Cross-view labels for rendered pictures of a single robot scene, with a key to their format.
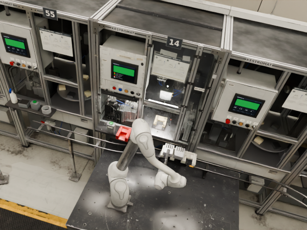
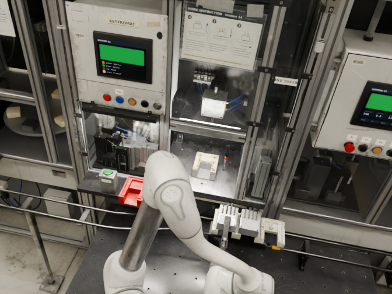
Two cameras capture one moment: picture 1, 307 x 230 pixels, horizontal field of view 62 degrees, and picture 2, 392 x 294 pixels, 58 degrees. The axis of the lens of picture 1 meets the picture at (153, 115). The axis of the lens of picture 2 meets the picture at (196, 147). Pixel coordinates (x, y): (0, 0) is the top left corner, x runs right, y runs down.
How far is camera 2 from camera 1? 83 cm
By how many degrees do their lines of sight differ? 4
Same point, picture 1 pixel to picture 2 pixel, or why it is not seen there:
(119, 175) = (128, 282)
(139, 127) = (160, 168)
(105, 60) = (81, 35)
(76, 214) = not seen: outside the picture
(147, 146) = (183, 212)
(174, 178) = (248, 281)
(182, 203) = not seen: outside the picture
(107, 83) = (91, 88)
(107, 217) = not seen: outside the picture
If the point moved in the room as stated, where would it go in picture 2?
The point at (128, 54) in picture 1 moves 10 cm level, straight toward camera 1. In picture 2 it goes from (128, 16) to (127, 25)
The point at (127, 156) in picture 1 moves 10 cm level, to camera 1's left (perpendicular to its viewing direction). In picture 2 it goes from (139, 240) to (114, 237)
